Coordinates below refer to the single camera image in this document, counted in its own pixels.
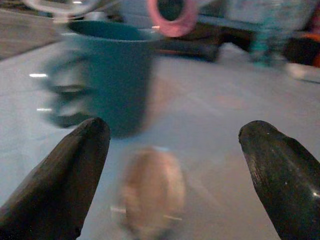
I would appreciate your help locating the teal ceramic mug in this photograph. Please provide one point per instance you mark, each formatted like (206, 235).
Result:
(112, 75)

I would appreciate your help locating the stainless steel counter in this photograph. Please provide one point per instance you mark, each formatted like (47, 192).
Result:
(22, 35)

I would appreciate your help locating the teal plastic water bottle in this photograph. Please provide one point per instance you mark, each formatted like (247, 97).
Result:
(267, 42)

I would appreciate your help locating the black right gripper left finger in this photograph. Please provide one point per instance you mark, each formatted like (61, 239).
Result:
(57, 185)

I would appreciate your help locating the black flat case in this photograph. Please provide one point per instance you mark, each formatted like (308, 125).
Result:
(190, 48)

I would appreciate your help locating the clear glass dish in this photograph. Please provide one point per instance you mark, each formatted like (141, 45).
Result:
(37, 6)

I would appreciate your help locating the pink round speaker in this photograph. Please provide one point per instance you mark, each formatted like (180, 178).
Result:
(175, 28)

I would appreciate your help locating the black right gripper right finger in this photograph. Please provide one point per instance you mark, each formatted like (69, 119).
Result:
(287, 180)

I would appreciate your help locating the small white object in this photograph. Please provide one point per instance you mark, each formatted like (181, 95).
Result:
(300, 72)

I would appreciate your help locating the orange and black object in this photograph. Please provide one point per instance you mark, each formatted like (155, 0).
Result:
(302, 47)

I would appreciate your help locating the metal spoon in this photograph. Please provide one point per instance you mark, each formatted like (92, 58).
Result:
(152, 190)

